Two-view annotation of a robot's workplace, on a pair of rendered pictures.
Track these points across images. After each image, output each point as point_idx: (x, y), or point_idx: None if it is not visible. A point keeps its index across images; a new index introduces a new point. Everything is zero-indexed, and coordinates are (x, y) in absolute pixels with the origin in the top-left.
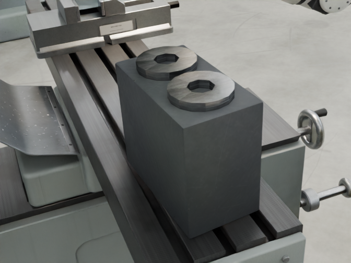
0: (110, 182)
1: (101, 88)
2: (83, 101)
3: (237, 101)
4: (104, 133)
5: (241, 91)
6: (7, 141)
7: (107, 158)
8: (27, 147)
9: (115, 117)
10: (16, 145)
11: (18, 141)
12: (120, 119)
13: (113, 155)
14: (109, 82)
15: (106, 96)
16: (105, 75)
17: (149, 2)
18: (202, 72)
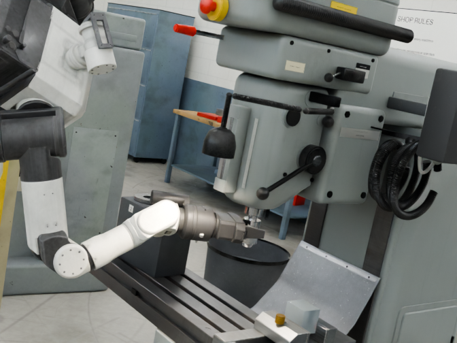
0: (187, 268)
1: (232, 312)
2: (237, 305)
3: (132, 197)
4: (207, 286)
5: (130, 199)
6: (266, 297)
7: (196, 276)
8: (258, 309)
9: (207, 293)
10: (262, 302)
11: (264, 306)
12: (202, 292)
13: (194, 277)
14: (230, 315)
15: (224, 306)
16: (238, 321)
17: (239, 339)
18: (149, 200)
